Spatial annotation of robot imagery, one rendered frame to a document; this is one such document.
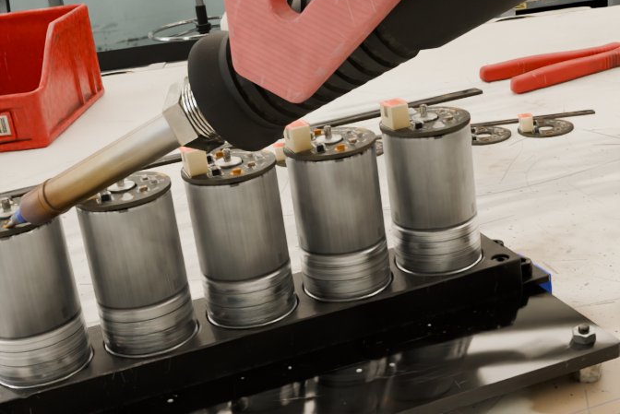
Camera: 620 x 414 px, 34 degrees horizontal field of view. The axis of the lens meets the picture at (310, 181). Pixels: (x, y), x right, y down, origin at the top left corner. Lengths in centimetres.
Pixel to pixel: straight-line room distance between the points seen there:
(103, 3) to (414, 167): 451
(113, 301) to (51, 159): 29
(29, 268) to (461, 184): 11
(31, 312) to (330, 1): 12
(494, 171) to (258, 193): 18
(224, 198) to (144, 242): 2
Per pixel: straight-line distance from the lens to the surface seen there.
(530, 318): 28
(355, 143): 26
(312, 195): 26
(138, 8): 474
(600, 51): 58
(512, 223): 37
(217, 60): 19
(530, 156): 44
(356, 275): 27
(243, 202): 25
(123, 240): 25
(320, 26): 17
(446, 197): 27
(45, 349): 26
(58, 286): 26
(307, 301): 28
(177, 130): 20
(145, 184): 26
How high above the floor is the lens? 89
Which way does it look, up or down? 19 degrees down
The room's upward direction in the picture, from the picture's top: 8 degrees counter-clockwise
